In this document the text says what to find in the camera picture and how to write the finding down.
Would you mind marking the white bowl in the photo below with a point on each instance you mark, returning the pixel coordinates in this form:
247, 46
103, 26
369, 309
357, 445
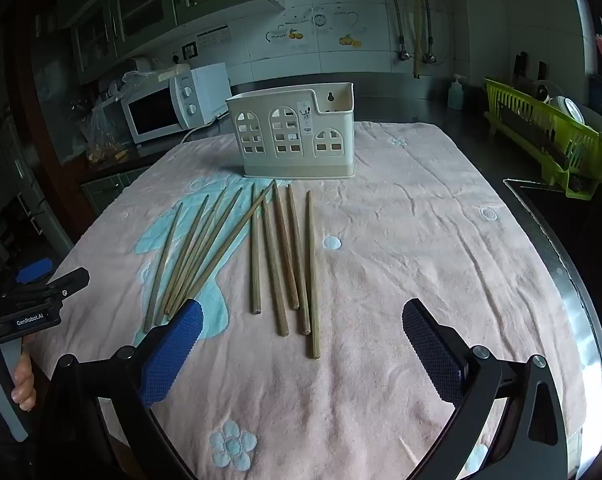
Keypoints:
571, 109

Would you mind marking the steel sink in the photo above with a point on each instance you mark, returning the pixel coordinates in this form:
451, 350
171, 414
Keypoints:
571, 240

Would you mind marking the clear plastic food bag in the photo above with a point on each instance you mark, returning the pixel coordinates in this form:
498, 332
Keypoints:
103, 130

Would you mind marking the green dish rack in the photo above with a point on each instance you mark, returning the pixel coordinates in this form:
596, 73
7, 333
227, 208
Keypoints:
541, 130

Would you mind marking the row of wooden chopsticks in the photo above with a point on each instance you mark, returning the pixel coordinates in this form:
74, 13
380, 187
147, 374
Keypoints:
311, 270

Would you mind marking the person's left hand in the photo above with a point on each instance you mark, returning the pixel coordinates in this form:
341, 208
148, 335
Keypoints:
23, 380

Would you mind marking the crumpled clear plastic bag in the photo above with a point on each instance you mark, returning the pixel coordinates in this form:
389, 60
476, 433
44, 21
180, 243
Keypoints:
146, 77

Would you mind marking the white microwave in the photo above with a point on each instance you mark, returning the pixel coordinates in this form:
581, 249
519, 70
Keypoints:
156, 110

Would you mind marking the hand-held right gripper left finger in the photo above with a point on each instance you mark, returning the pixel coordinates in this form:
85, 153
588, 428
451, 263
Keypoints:
173, 355

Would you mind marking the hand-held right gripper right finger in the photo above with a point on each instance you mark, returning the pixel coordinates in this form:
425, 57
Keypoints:
431, 355

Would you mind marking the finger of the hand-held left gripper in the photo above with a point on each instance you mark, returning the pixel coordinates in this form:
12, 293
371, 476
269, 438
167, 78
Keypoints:
33, 270
73, 280

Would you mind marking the green wall cabinet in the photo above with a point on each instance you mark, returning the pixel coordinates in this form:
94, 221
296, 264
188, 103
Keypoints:
146, 10

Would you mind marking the blue soap bottle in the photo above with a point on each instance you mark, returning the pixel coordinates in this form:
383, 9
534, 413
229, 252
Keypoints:
456, 95

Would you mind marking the black wall outlet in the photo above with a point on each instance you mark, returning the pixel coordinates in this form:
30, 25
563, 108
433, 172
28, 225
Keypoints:
189, 50

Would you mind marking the green base cabinet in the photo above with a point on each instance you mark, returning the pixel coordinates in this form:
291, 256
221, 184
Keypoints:
111, 185

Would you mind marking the pink printed towel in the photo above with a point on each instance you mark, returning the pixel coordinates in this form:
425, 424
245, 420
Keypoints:
381, 260

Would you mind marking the cream plastic utensil holder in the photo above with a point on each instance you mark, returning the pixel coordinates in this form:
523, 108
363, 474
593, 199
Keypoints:
291, 155

